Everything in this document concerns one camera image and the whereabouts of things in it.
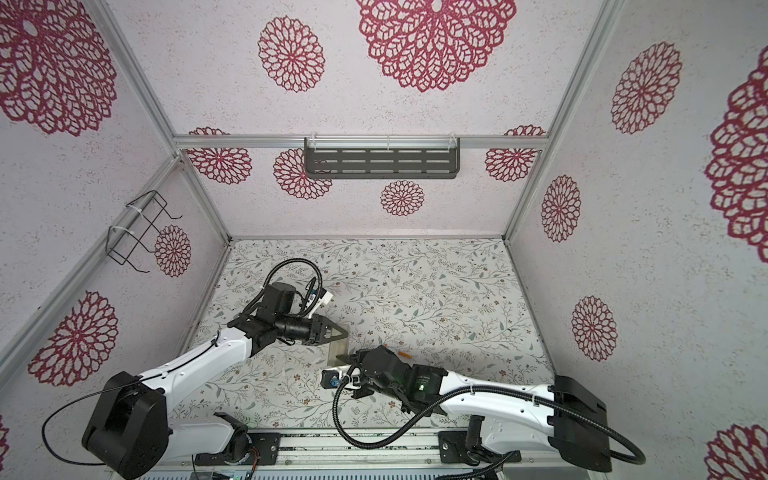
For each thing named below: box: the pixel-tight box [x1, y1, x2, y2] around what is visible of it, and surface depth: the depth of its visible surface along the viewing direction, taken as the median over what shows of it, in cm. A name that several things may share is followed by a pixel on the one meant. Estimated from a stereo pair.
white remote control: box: [327, 335, 348, 367], surface depth 75 cm
